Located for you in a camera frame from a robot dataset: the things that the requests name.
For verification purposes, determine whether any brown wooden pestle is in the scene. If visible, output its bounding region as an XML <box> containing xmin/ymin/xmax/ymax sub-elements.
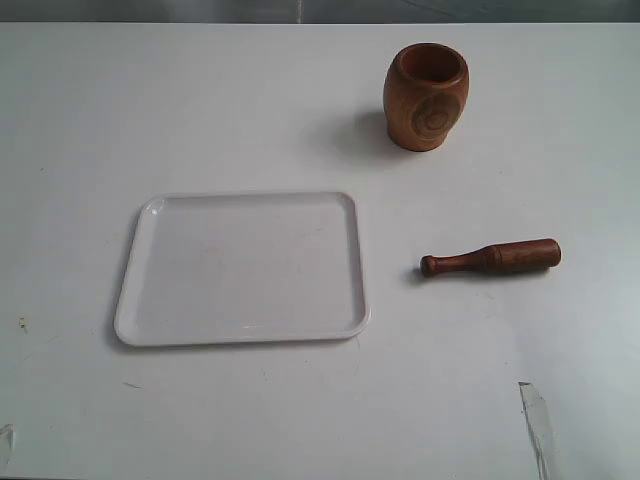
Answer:
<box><xmin>420</xmin><ymin>239</ymin><xmax>562</xmax><ymax>278</ymax></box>

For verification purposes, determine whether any white rectangular plastic tray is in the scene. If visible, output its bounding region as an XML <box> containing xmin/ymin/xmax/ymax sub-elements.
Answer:
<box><xmin>113</xmin><ymin>191</ymin><xmax>370</xmax><ymax>348</ymax></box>

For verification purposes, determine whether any brown wooden mortar cup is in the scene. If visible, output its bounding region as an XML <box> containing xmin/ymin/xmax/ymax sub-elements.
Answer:
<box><xmin>383</xmin><ymin>43</ymin><xmax>470</xmax><ymax>152</ymax></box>

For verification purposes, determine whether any clear tape strip right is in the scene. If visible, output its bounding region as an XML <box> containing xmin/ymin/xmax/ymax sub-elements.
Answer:
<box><xmin>519</xmin><ymin>382</ymin><xmax>560</xmax><ymax>480</ymax></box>

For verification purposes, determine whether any clear tape strip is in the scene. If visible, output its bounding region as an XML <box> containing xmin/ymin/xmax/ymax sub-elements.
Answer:
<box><xmin>519</xmin><ymin>382</ymin><xmax>560</xmax><ymax>480</ymax></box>
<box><xmin>0</xmin><ymin>424</ymin><xmax>15</xmax><ymax>471</ymax></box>

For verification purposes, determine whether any clear tape strip left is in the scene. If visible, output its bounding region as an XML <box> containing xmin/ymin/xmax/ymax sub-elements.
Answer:
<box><xmin>0</xmin><ymin>424</ymin><xmax>15</xmax><ymax>471</ymax></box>

